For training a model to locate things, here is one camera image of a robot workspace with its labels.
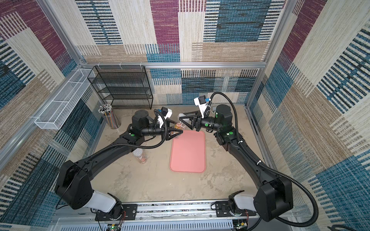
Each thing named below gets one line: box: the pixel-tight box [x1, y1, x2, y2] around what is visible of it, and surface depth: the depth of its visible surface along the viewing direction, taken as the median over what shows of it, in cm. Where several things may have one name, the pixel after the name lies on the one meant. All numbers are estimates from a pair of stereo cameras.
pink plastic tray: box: [169, 129, 207, 173], surface depth 93 cm
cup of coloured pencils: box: [98, 103, 122, 130], surface depth 98 cm
